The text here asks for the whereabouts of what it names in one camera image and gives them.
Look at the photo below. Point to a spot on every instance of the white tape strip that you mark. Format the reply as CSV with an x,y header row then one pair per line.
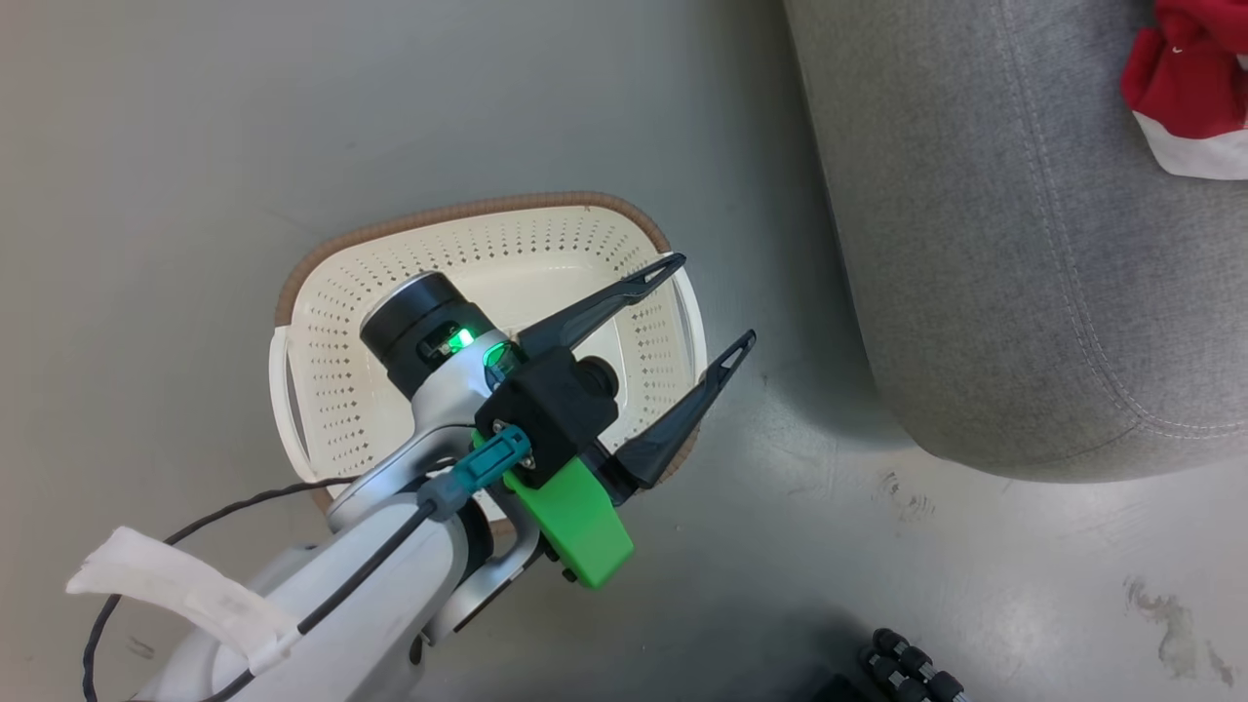
x,y
175,585

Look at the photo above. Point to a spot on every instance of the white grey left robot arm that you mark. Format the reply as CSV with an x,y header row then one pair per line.
x,y
390,585

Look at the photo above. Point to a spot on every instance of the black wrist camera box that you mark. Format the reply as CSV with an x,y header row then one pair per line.
x,y
551,400

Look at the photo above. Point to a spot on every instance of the grey fabric sofa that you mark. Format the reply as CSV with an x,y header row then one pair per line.
x,y
1024,244

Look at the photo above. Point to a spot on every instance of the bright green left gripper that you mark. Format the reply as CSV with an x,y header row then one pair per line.
x,y
580,526

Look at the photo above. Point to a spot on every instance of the red clothing with white trim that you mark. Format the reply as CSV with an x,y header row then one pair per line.
x,y
1185,88

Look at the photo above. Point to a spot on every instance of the white perforated laundry basket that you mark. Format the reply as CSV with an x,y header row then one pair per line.
x,y
546,253

